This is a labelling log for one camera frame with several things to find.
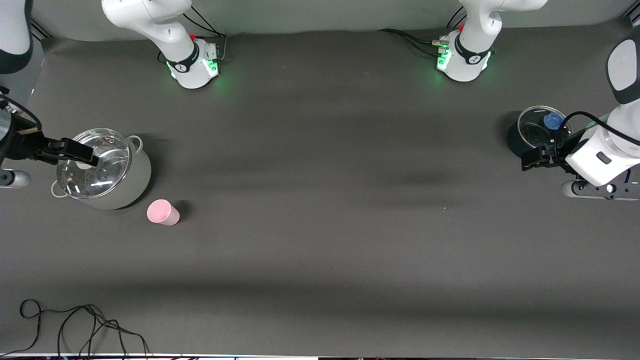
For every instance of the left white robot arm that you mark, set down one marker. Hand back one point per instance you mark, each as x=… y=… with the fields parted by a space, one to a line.
x=470 y=55

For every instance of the dark grey table mat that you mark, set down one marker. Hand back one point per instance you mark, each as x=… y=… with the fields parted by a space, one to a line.
x=320 y=240

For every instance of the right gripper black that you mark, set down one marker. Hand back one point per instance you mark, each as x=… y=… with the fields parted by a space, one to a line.
x=20 y=146

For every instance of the green cooking pot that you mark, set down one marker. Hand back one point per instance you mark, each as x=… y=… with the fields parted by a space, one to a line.
x=135 y=185

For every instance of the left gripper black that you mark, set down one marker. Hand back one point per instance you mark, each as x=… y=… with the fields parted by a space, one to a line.
x=554 y=154

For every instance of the aluminium frame rail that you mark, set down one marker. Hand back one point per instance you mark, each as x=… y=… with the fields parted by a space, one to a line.
x=40 y=30
x=634 y=20

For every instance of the glass pot lid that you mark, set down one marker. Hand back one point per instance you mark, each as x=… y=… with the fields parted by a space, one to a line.
x=107 y=175

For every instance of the pink plastic cup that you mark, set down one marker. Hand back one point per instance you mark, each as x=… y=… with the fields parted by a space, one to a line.
x=162 y=212

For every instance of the dark blue saucepan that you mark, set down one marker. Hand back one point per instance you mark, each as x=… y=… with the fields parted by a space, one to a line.
x=515 y=142

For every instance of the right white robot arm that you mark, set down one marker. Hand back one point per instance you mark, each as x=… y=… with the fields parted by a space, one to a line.
x=150 y=20

